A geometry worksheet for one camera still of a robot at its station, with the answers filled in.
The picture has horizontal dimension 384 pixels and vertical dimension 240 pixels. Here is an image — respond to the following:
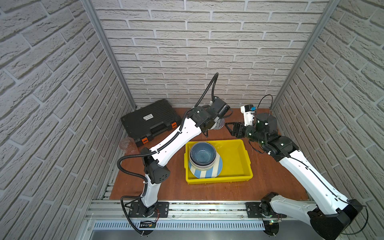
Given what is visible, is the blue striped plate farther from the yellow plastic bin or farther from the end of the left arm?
the end of the left arm

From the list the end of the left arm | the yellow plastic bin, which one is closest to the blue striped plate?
the yellow plastic bin

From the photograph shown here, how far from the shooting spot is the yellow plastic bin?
2.61 feet
